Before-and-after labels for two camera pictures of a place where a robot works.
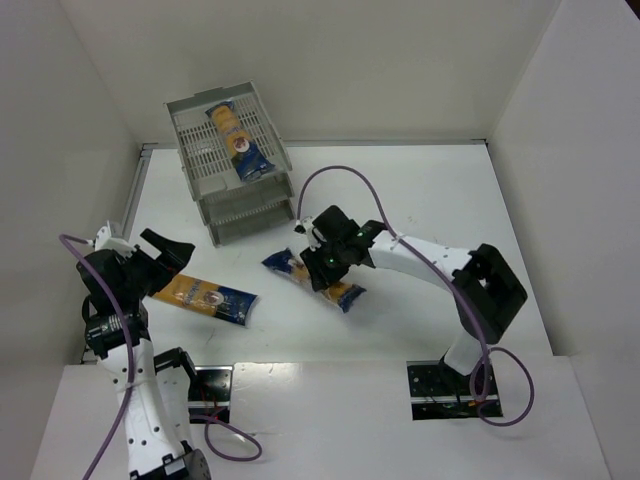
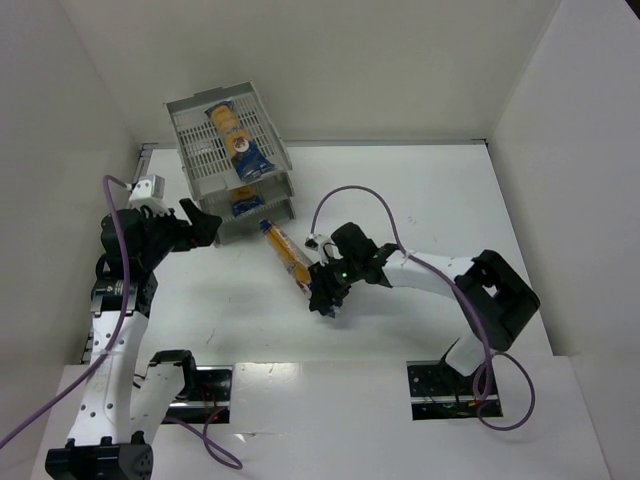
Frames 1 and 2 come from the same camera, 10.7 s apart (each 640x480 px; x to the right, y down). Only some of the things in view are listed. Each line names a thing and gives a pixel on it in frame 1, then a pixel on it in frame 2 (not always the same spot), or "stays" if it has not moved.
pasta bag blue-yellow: (249, 160) stays
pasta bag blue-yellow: (344, 293) to (245, 199)
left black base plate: (209, 393) stays
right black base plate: (439, 392) stays
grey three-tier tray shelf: (232, 209) stays
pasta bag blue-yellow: (224, 302) to (295, 260)
